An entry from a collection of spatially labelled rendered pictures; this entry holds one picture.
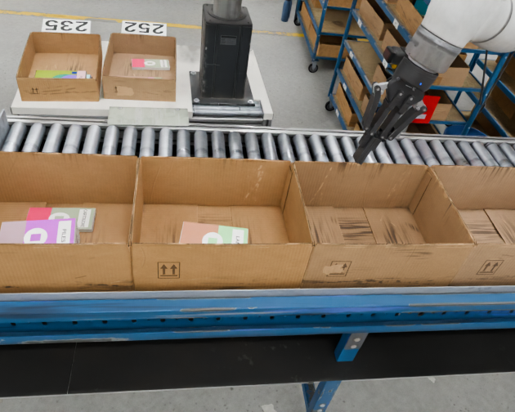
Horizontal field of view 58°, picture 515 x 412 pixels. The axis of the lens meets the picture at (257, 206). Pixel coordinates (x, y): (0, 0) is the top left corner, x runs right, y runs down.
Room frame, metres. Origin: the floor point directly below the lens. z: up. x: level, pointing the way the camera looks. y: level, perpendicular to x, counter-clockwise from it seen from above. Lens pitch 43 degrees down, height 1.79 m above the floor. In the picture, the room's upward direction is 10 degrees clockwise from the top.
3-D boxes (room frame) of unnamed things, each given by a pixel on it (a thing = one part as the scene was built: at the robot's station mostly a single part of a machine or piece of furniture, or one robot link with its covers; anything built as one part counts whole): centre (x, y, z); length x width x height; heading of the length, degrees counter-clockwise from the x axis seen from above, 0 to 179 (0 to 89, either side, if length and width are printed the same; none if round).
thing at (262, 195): (0.80, 0.09, 0.96); 0.39 x 0.29 x 0.17; 103
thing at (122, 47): (1.78, 0.58, 0.80); 0.38 x 0.28 x 0.10; 14
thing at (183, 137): (1.22, 0.27, 0.72); 0.52 x 0.05 x 0.05; 13
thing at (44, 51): (1.67, 0.87, 0.80); 0.38 x 0.28 x 0.10; 18
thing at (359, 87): (2.88, -0.60, 0.39); 0.40 x 0.30 x 0.10; 14
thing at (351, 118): (2.88, -0.60, 0.19); 0.40 x 0.30 x 0.10; 12
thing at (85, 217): (0.78, 0.48, 0.89); 0.16 x 0.07 x 0.02; 104
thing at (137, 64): (1.86, 0.57, 0.76); 0.16 x 0.07 x 0.02; 109
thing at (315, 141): (1.34, -0.23, 0.72); 0.52 x 0.05 x 0.05; 13
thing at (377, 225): (0.89, -0.29, 0.96); 0.39 x 0.29 x 0.17; 103
